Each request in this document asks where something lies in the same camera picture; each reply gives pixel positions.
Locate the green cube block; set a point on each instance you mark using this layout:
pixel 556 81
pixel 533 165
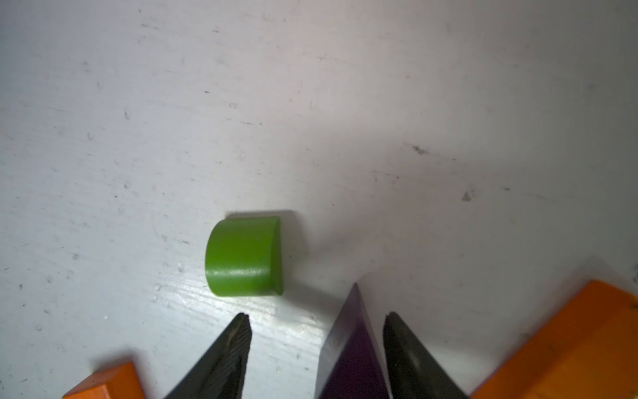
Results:
pixel 243 258

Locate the orange upright block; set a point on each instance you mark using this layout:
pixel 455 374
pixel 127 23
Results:
pixel 119 382

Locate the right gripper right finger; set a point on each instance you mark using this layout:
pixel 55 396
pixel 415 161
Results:
pixel 413 371

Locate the orange block far right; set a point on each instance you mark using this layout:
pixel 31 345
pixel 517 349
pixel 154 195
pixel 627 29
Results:
pixel 587 350

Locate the purple triangle block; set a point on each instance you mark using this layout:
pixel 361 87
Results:
pixel 349 362

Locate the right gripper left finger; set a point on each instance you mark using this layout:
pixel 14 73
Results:
pixel 220 373

